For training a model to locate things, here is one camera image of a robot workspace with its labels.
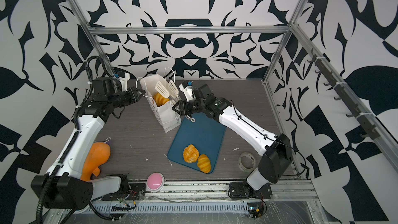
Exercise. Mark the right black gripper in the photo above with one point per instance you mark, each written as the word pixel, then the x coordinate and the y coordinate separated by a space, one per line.
pixel 185 105

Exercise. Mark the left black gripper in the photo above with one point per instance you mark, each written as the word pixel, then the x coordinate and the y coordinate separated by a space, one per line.
pixel 133 97

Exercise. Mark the fake croissant large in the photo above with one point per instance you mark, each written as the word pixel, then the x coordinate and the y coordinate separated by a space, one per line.
pixel 160 100

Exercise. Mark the white paper gift bag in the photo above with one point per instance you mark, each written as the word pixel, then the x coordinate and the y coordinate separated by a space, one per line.
pixel 165 115

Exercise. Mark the round fake bread roll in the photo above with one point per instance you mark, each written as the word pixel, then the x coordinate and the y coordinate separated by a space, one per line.
pixel 190 154

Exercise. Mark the fake croissant bottom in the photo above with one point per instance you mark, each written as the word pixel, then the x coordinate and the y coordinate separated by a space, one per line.
pixel 204 164

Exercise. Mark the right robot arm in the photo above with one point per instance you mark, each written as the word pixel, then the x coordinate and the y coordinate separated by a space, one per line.
pixel 275 150

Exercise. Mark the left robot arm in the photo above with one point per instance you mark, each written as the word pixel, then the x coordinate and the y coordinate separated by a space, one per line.
pixel 62 187

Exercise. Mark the orange plush toy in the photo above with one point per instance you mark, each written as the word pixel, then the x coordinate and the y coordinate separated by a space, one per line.
pixel 98 155

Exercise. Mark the pink push button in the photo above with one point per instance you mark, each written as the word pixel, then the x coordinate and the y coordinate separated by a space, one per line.
pixel 155 182

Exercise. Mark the clear tape roll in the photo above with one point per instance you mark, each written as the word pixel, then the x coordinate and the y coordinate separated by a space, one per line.
pixel 247 162

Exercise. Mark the small circuit board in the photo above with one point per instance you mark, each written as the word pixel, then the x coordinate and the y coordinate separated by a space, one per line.
pixel 256 210

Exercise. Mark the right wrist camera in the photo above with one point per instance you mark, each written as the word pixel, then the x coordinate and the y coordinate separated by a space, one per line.
pixel 186 89

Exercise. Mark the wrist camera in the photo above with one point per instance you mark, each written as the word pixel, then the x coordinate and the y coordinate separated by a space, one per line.
pixel 123 78
pixel 186 89

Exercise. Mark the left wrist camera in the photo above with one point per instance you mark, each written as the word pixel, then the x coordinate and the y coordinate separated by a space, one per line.
pixel 123 78

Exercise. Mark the white cable duct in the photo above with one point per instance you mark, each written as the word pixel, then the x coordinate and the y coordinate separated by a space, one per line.
pixel 175 208

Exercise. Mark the black hook rail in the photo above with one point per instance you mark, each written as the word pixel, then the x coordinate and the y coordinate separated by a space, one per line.
pixel 357 110

